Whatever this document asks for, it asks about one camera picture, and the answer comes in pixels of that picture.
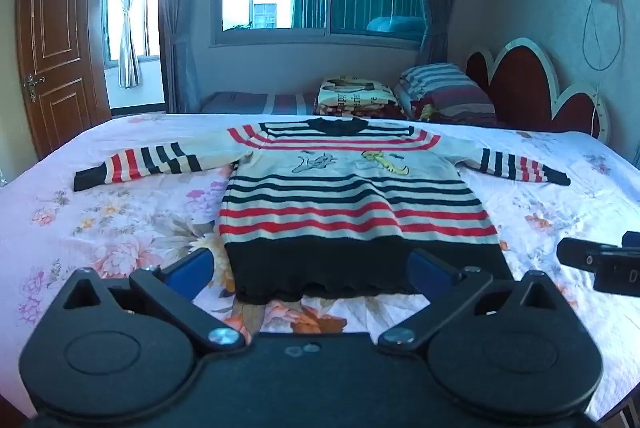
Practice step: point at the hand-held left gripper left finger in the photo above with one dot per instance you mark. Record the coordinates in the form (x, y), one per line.
(192, 270)

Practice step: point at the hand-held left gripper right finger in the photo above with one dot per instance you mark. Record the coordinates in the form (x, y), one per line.
(425, 270)

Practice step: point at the striped pillow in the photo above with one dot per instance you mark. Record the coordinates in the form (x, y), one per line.
(440, 83)

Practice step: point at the red printed pillow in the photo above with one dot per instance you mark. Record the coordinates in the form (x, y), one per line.
(450, 111)

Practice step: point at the floral bed sheet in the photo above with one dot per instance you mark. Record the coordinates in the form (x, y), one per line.
(100, 218)

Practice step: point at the striped knit sweater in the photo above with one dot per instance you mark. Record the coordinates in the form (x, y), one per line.
(350, 208)

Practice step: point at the white sheer curtain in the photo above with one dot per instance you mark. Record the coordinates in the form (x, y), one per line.
(129, 23)

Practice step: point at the folded printed blanket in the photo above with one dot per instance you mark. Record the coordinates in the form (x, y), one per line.
(355, 96)

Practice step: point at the striped mattress cover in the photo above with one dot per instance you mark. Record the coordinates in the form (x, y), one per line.
(250, 102)

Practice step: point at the red scalloped headboard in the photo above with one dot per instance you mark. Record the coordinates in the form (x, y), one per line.
(525, 83)

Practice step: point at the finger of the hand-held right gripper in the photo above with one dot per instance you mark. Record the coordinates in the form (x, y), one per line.
(575, 253)

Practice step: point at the brown wooden door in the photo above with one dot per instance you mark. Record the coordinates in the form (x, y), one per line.
(55, 58)

